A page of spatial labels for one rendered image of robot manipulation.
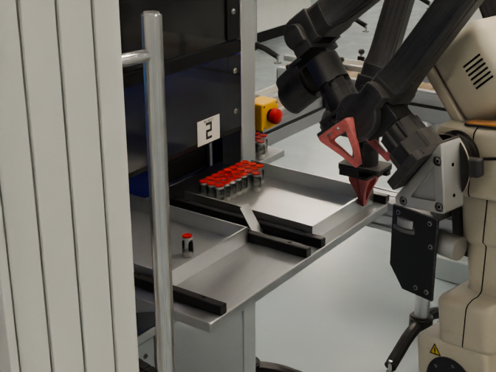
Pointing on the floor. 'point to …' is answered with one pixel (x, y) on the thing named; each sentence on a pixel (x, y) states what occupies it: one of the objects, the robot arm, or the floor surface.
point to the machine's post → (245, 146)
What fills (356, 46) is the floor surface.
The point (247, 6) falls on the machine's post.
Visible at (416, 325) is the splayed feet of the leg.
